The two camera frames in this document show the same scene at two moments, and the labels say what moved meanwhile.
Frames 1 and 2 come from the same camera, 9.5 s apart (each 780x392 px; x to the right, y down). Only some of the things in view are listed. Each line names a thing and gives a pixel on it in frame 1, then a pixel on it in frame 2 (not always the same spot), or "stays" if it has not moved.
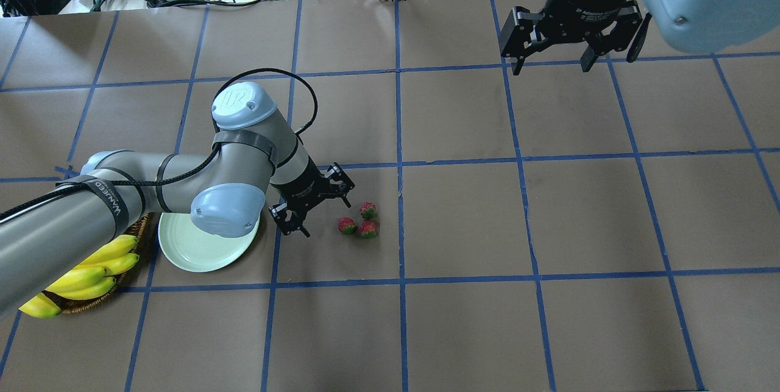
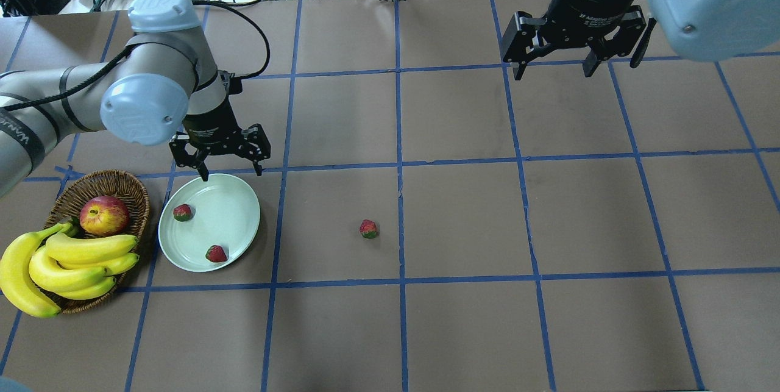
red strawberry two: (369, 228) stays
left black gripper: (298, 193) to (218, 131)
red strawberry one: (347, 225) to (181, 213)
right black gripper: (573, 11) stays
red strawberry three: (368, 210) to (216, 253)
